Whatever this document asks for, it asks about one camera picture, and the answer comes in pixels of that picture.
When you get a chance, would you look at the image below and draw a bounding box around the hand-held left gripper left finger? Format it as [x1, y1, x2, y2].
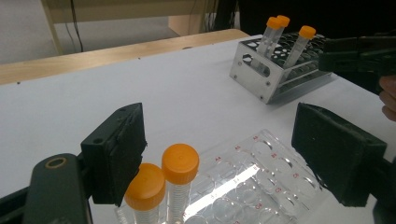
[79, 102, 148, 208]

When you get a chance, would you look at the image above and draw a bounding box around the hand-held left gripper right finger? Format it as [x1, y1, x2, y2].
[290, 102, 388, 208]

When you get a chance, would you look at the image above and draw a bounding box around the orange cap centrifuge tube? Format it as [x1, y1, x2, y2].
[161, 143, 201, 224]
[252, 16, 283, 71]
[123, 162, 167, 224]
[281, 24, 318, 71]
[264, 14, 291, 60]

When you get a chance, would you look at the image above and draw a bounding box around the metal test tube rack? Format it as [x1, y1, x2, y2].
[229, 31, 335, 105]

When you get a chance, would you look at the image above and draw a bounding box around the clear plastic tube rack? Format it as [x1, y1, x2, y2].
[113, 129, 323, 224]

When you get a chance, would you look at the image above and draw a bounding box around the wooden table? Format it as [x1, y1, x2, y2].
[0, 28, 250, 87]

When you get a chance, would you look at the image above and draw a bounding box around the wooden desk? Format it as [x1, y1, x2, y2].
[40, 0, 219, 57]

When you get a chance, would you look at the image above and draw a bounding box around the black cable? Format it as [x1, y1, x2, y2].
[69, 0, 85, 53]

